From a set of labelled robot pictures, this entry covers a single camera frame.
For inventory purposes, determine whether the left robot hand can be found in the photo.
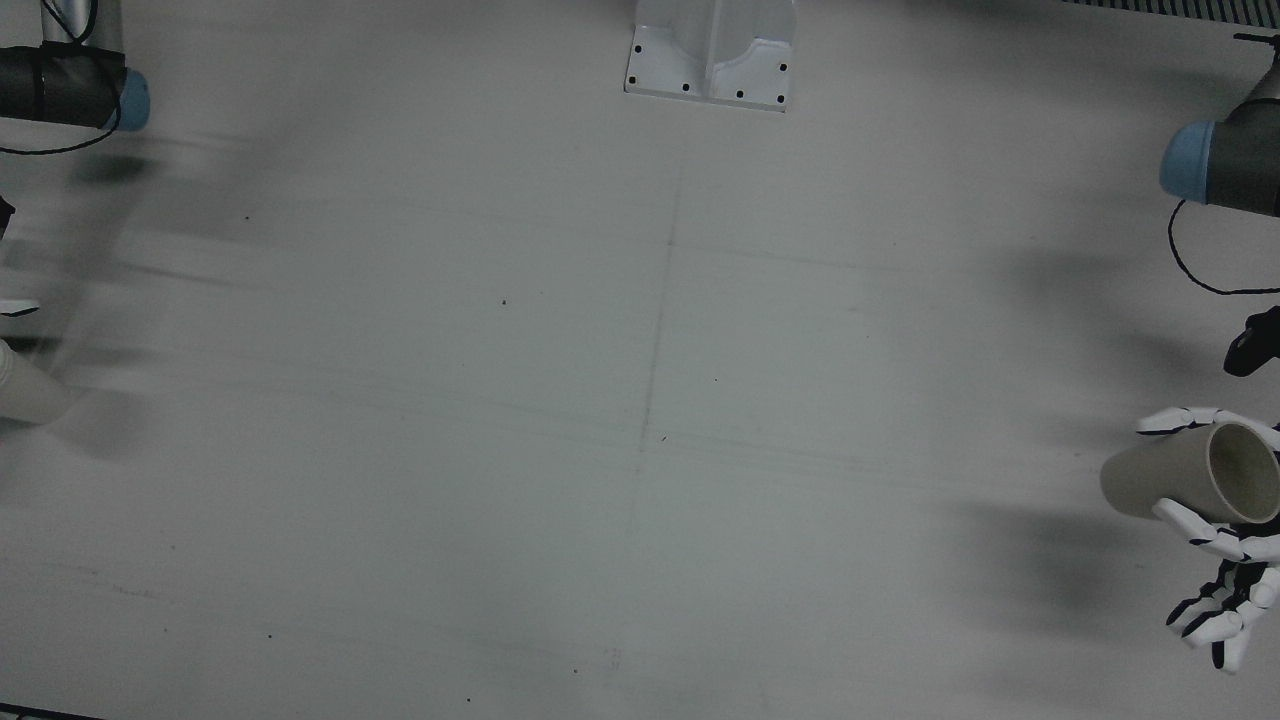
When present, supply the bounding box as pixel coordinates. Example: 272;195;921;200
1136;406;1280;677

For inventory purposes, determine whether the beige paper cup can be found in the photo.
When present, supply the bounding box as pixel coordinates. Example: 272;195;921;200
1100;421;1280;527
0;340;77;427

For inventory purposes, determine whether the grey ribbed panel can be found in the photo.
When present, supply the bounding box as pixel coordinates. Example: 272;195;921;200
1060;0;1280;29

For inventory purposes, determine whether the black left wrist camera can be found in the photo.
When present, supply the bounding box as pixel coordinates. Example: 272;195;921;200
1223;306;1280;379

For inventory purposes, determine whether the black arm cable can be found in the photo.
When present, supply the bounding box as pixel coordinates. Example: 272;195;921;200
0;95;125;157
1167;198;1280;298

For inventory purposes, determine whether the white arm mount base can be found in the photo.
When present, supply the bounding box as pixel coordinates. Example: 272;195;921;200
624;0;798;113

